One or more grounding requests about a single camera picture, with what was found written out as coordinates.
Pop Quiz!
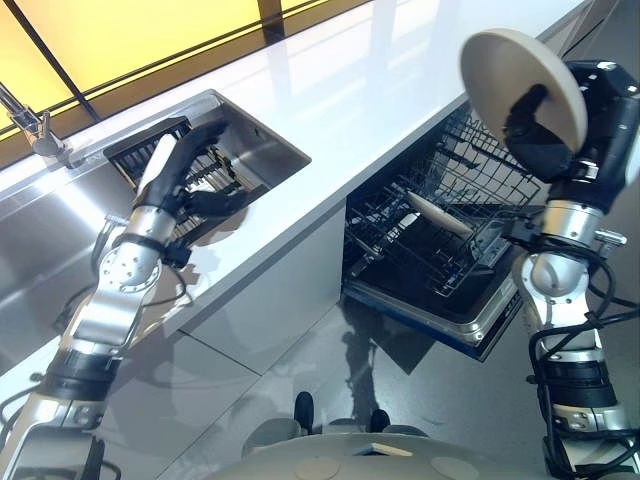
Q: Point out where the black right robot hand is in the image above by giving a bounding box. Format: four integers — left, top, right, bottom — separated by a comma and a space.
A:
499, 60, 640, 214

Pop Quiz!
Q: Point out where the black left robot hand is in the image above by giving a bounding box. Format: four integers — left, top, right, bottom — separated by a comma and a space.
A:
133, 119, 248, 218

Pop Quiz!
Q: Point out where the beige round plate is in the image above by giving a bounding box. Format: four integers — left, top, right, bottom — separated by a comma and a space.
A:
459, 29, 589, 151

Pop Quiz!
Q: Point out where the open dishwasher door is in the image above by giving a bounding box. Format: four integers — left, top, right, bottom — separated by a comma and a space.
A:
342, 259, 524, 362

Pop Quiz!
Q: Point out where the stainless steel sink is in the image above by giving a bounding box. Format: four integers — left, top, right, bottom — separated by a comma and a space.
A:
0, 89, 312, 321

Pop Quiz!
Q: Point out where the black dish drying rack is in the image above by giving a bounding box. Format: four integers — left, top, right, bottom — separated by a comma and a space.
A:
103, 115, 259, 239

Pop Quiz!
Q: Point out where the beige plate in rack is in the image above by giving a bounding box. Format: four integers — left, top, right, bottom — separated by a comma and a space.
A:
405, 191, 474, 240

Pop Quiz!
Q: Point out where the chrome kitchen faucet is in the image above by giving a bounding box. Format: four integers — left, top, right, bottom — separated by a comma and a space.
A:
0, 82, 86, 169

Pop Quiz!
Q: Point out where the white kitchen counter cabinet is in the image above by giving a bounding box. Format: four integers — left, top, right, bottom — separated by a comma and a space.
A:
0, 0, 589, 480

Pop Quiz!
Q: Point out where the grey robot torso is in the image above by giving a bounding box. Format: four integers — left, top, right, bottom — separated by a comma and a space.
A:
199, 417, 556, 480

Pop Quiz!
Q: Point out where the black wire dishwasher rack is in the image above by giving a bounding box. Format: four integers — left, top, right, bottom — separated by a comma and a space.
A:
344, 107, 544, 296

